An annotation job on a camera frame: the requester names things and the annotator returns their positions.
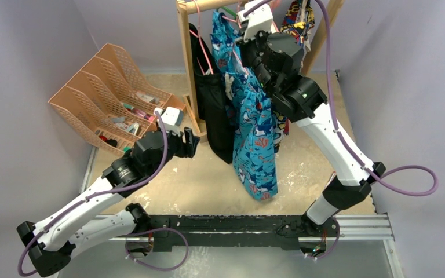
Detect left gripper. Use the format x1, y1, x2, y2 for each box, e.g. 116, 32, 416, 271
149, 120, 199, 177

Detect blue shark print shorts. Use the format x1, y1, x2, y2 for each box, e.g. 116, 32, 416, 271
210, 12, 278, 200

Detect pink wire hanger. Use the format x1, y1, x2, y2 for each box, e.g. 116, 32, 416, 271
217, 13, 249, 77

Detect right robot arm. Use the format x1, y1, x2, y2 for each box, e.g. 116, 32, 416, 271
237, 31, 386, 236

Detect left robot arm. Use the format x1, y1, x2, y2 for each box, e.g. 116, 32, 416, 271
17, 127, 200, 277

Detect black shorts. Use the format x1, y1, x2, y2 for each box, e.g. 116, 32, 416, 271
189, 23, 234, 164

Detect pink hanger with black shorts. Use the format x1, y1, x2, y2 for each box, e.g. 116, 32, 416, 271
192, 0, 214, 75

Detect green hanger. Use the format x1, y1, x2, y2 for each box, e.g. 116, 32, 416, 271
216, 6, 237, 17

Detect colourful comic print shorts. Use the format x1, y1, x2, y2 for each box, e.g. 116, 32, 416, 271
271, 1, 315, 153

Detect peach plastic file organizer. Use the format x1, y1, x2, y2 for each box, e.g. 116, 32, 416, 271
48, 43, 187, 156

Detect wooden clothes rack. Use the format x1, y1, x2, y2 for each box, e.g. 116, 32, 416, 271
176, 0, 344, 142

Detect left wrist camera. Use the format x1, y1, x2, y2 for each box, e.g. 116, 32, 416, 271
154, 107, 184, 134

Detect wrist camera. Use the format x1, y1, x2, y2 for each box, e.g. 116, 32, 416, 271
237, 1, 274, 43
154, 107, 184, 134

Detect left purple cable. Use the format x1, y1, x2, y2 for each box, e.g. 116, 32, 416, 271
16, 111, 170, 278

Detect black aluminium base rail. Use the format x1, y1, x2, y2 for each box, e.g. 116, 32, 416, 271
70, 213, 393, 257

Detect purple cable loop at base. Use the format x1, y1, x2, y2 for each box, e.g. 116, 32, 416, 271
124, 226, 190, 272

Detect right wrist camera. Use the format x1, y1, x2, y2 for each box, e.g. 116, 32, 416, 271
237, 1, 274, 43

